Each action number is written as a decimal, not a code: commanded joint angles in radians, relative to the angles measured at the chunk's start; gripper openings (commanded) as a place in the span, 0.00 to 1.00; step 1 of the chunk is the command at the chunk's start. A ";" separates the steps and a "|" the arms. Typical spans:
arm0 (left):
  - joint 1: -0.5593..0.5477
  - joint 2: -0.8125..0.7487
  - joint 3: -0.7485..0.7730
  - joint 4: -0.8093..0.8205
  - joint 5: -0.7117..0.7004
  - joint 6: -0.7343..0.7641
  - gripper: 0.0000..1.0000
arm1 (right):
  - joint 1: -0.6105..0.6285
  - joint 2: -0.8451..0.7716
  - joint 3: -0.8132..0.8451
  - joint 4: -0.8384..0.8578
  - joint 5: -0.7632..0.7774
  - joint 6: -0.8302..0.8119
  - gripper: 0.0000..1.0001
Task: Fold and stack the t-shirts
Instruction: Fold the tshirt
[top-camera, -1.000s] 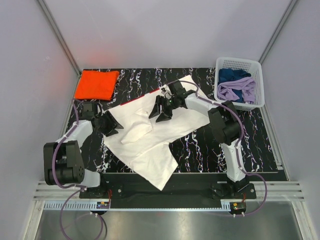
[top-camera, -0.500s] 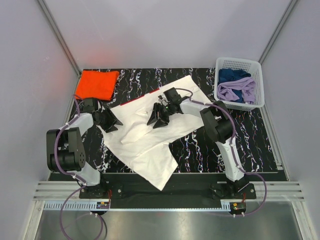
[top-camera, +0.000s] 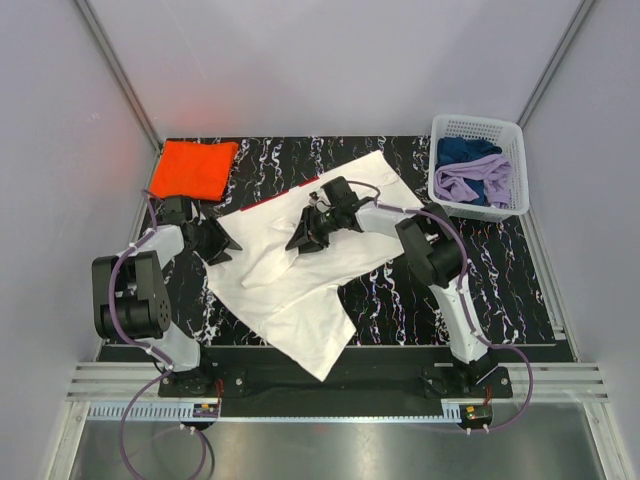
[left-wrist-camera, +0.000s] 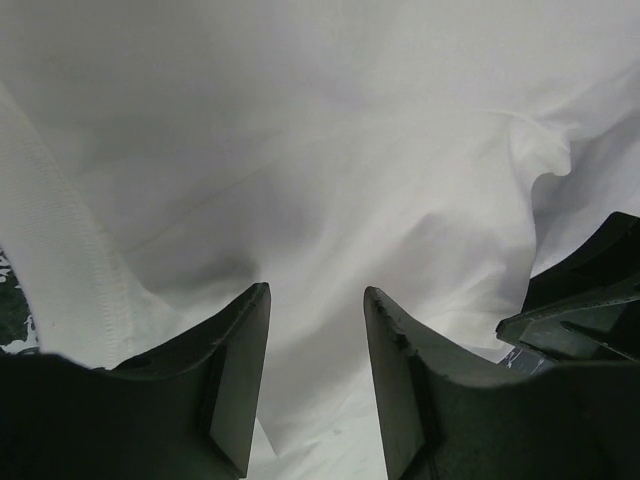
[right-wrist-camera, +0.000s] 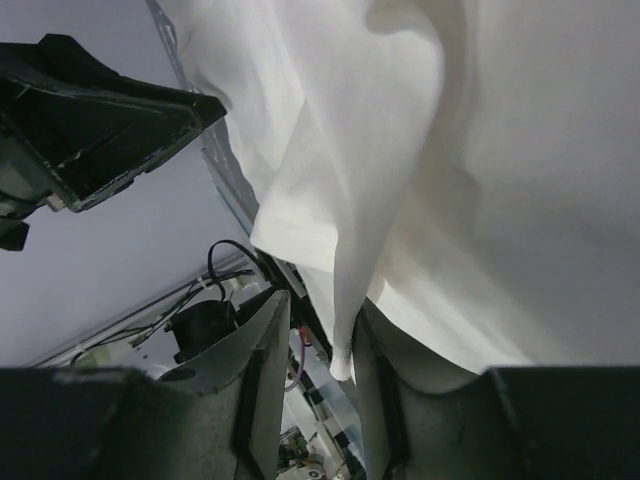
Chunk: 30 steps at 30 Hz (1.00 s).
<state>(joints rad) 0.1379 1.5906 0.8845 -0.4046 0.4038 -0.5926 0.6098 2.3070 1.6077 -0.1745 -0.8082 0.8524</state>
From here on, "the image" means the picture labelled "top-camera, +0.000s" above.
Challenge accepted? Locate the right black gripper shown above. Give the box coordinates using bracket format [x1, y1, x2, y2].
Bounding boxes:
[285, 206, 342, 258]

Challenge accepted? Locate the white t shirt red print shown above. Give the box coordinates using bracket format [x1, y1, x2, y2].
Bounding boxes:
[207, 151, 422, 381]

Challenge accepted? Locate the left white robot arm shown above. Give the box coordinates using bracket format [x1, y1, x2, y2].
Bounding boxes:
[92, 191, 242, 397]

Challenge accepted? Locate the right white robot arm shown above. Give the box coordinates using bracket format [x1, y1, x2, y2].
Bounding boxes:
[285, 176, 497, 397]

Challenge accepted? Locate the folded orange t shirt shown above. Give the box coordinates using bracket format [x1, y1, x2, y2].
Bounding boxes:
[150, 140, 239, 201]

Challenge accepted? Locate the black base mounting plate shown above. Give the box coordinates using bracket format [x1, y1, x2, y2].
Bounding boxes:
[159, 346, 513, 406]

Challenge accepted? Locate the dark blue t shirt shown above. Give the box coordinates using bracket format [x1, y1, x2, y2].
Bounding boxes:
[434, 137, 502, 206]

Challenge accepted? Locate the lilac t shirt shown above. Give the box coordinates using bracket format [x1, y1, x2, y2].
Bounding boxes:
[434, 154, 512, 208]

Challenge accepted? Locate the white plastic laundry basket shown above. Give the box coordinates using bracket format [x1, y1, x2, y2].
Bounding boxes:
[428, 114, 529, 222]

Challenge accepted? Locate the slotted cable duct rail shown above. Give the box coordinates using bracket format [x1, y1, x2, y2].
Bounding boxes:
[88, 399, 491, 423]

